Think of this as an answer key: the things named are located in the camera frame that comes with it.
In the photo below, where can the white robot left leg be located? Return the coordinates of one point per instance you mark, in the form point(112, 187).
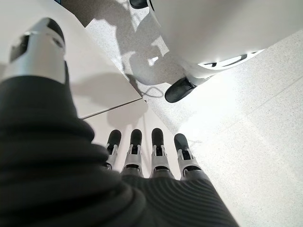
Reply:
point(201, 35)

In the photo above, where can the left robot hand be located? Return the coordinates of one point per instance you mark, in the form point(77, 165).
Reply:
point(59, 165)

